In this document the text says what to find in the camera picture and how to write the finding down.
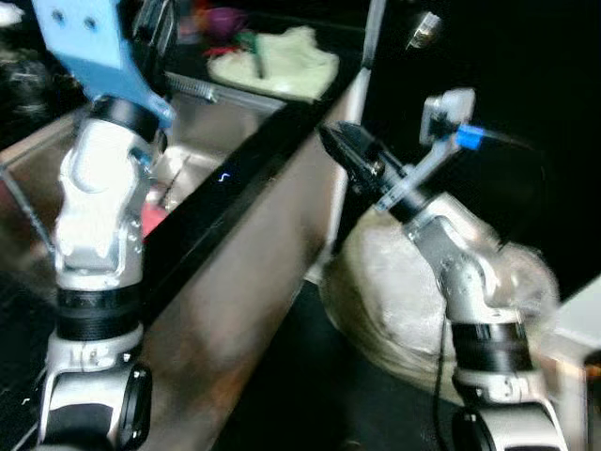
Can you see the olive sack with bubble wrap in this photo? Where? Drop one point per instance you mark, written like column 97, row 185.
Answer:
column 385, row 291

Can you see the silver round door knob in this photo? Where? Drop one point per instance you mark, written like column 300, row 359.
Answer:
column 425, row 30

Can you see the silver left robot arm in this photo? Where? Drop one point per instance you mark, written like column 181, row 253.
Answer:
column 94, row 207

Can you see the black floor mat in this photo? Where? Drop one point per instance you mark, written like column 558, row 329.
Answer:
column 319, row 404

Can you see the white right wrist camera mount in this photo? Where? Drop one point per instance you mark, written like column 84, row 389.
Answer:
column 446, row 108

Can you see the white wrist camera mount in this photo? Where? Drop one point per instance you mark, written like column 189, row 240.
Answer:
column 446, row 108
column 89, row 47

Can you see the stainless steel sink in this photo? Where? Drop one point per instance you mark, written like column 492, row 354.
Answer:
column 216, row 122

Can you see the light green cloth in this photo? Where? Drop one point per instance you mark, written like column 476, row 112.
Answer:
column 291, row 70

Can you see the grey kitchen cabinet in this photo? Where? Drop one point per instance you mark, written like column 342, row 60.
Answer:
column 254, row 282

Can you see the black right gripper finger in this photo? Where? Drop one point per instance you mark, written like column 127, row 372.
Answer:
column 347, row 160
column 355, row 143

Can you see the red plastic plate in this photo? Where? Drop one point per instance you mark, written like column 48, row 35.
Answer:
column 153, row 218

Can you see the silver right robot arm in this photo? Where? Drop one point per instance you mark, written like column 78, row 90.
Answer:
column 479, row 291

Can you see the black door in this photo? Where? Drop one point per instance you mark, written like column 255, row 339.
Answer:
column 526, row 75

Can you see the purple cup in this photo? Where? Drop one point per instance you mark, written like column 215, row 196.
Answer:
column 223, row 21

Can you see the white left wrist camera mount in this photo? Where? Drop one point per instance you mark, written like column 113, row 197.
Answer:
column 89, row 47

